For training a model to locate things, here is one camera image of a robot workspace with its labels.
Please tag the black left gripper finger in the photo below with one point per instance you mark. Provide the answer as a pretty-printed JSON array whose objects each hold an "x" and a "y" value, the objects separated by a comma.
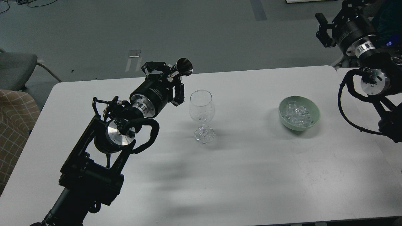
[
  {"x": 157, "y": 72},
  {"x": 179, "y": 94}
]

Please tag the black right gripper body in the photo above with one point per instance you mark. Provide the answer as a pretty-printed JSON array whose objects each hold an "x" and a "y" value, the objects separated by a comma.
[{"x": 353, "y": 32}]

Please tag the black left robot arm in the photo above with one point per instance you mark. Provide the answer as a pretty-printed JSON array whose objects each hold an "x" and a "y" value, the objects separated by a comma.
[{"x": 92, "y": 173}]

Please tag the steel double jigger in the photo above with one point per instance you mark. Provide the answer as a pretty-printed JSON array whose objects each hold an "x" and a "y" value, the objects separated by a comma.
[{"x": 183, "y": 67}]

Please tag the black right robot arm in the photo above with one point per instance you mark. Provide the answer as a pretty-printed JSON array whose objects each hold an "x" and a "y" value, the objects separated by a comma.
[{"x": 379, "y": 74}]

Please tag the grey chair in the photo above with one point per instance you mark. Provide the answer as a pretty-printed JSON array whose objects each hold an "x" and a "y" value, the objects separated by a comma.
[{"x": 16, "y": 68}]

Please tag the clear ice cubes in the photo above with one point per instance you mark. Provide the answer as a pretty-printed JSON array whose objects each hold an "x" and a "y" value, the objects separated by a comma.
[{"x": 296, "y": 115}]

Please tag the checked beige cloth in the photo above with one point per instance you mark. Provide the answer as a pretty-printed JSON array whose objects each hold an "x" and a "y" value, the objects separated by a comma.
[{"x": 18, "y": 115}]

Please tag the green bowl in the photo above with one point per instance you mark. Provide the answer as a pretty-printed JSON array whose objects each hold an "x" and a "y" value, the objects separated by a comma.
[{"x": 310, "y": 105}]

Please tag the clear wine glass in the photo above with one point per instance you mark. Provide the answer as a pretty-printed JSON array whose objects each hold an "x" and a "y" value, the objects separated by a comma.
[{"x": 202, "y": 111}]

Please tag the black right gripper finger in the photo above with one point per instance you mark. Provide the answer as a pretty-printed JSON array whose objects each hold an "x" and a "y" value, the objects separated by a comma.
[{"x": 322, "y": 34}]

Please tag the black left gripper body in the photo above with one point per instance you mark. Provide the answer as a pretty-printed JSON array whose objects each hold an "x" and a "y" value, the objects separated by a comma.
[{"x": 151, "y": 97}]

